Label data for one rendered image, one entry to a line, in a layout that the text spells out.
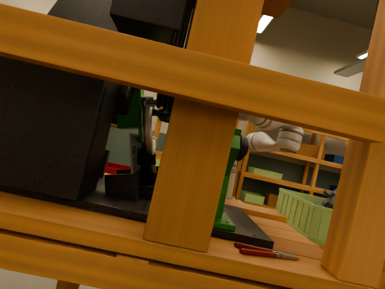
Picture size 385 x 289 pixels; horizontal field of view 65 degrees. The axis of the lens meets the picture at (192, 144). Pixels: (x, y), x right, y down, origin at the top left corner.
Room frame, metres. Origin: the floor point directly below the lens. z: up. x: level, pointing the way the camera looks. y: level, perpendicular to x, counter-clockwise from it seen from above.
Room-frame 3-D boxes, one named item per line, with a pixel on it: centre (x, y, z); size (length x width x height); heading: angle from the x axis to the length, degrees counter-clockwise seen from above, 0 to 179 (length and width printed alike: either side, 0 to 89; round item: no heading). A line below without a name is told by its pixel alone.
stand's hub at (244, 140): (0.86, -0.14, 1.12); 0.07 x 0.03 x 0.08; 3
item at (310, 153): (6.32, -2.57, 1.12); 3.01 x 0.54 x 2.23; 93
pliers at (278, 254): (0.72, -0.23, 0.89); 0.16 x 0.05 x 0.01; 100
